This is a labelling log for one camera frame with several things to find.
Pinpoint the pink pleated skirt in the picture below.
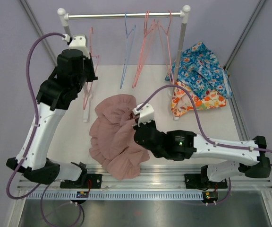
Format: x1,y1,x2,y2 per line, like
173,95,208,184
89,94,150,180

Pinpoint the orange tulip floral skirt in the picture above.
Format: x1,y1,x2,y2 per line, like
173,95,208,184
171,81,227,117

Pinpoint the blue wire hanger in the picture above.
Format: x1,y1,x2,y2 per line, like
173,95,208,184
120,11,136,89

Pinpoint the pink hanger of tan skirt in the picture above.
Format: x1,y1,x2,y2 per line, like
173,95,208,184
132,10,150,88

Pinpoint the pink hanger of red skirt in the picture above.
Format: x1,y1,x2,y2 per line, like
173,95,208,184
157,11,174,84

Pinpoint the blue floral skirt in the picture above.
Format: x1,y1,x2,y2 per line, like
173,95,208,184
178,41,232,99

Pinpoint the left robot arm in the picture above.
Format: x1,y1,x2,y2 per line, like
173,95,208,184
6,49,98,188

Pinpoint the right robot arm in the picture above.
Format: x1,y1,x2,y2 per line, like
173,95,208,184
133,121,271,187

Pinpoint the white clothes rack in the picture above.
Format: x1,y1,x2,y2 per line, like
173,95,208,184
57,5,190,122

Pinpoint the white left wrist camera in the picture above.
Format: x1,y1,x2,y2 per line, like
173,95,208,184
68,35,91,59

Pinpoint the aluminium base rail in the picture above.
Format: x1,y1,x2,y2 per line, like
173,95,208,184
17,163,272,191

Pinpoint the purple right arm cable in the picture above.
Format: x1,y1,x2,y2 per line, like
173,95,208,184
134,84,272,206

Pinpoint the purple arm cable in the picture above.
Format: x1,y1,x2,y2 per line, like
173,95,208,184
6,32,85,225
134,84,272,206

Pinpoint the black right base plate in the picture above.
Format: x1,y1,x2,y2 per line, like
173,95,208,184
184,174,228,191

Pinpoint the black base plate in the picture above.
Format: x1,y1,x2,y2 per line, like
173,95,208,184
60,173,102,189
184,174,228,191

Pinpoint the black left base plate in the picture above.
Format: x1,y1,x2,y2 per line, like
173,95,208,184
60,173,102,189

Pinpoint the white perforated cable duct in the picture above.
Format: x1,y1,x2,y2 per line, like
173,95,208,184
28,190,203,201

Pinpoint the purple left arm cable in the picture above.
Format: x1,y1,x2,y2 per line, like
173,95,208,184
6,32,85,225

